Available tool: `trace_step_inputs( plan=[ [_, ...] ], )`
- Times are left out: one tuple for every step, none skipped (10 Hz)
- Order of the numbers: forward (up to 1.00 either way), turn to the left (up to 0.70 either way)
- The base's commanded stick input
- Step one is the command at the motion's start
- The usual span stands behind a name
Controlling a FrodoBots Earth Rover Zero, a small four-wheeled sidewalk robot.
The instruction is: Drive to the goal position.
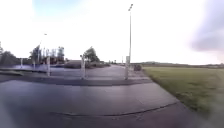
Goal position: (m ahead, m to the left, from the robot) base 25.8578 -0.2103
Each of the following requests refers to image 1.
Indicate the green grass field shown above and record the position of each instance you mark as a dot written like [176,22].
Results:
[186,83]

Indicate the row of dark trees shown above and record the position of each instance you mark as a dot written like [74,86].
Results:
[8,59]

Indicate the low bushes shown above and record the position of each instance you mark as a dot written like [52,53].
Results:
[86,65]

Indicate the grey asphalt path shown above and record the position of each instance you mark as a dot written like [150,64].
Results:
[83,100]

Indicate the distant low hills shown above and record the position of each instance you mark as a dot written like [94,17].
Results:
[153,62]

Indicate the straight lamp post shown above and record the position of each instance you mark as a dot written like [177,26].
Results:
[129,40]

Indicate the white post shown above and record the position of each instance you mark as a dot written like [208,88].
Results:
[82,68]
[48,65]

